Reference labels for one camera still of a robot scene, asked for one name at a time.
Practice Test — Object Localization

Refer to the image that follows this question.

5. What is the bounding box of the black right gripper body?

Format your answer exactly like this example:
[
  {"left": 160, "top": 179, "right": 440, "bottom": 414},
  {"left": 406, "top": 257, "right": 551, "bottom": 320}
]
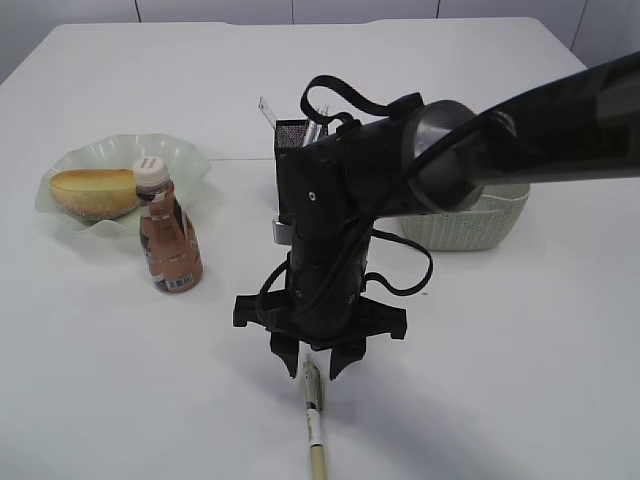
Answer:
[{"left": 233, "top": 119, "right": 415, "bottom": 353}]

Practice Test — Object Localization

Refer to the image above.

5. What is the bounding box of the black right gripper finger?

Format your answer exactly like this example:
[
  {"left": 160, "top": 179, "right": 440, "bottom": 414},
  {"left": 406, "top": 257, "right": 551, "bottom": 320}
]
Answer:
[
  {"left": 329, "top": 342, "right": 365, "bottom": 381},
  {"left": 270, "top": 333, "right": 299, "bottom": 378}
]

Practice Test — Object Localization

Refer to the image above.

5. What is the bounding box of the beige grip white pen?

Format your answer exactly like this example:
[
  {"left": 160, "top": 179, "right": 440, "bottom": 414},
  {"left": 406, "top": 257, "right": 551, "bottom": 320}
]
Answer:
[{"left": 303, "top": 355, "right": 327, "bottom": 480}]

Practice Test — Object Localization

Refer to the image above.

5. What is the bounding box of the grey grip silver pen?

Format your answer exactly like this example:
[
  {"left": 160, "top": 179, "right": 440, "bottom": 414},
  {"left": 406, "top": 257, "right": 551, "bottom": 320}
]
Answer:
[{"left": 302, "top": 119, "right": 324, "bottom": 147}]

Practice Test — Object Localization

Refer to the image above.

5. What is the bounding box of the clear plastic ruler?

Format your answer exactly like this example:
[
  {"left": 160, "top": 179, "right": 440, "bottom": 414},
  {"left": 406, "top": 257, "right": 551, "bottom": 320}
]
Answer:
[{"left": 258, "top": 97, "right": 278, "bottom": 130}]

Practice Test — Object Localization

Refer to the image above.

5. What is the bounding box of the brown coffee bottle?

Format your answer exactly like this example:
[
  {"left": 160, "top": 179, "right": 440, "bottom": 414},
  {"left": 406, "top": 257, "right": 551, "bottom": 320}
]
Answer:
[{"left": 133, "top": 156, "right": 203, "bottom": 293}]

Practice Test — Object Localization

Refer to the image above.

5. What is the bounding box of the sugared bread bun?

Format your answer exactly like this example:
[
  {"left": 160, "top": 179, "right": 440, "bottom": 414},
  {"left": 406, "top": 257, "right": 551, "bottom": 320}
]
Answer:
[{"left": 49, "top": 169, "right": 139, "bottom": 221}]

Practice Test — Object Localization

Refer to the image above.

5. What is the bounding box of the blue white grey-grip pen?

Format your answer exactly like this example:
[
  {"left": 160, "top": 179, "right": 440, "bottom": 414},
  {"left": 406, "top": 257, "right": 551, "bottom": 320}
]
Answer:
[{"left": 316, "top": 104, "right": 331, "bottom": 125}]

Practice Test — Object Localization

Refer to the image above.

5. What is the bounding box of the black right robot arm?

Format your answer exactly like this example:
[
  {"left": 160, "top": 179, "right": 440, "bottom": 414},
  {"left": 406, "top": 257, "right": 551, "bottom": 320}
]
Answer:
[{"left": 233, "top": 54, "right": 639, "bottom": 377}]

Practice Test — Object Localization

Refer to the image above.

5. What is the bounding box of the black mesh pen holder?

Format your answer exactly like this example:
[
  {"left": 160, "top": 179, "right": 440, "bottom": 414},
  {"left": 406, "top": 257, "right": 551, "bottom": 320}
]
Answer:
[{"left": 274, "top": 119, "right": 309, "bottom": 225}]

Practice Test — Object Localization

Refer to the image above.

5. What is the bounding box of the pale green plastic basket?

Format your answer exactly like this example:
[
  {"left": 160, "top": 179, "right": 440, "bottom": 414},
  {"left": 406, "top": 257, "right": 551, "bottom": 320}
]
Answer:
[{"left": 399, "top": 184, "right": 531, "bottom": 252}]

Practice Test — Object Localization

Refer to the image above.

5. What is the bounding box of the pale green wavy glass plate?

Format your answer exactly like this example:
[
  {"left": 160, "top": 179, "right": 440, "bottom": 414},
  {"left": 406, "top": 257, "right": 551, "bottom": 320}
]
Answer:
[{"left": 35, "top": 133, "right": 211, "bottom": 238}]

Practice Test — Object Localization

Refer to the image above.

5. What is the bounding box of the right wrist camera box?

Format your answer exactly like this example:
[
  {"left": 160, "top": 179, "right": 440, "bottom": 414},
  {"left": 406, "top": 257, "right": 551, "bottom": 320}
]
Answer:
[{"left": 272, "top": 217, "right": 292, "bottom": 246}]

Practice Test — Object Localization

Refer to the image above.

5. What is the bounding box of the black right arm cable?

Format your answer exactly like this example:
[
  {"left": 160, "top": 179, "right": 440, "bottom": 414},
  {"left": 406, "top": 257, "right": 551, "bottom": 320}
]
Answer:
[{"left": 257, "top": 74, "right": 640, "bottom": 326}]

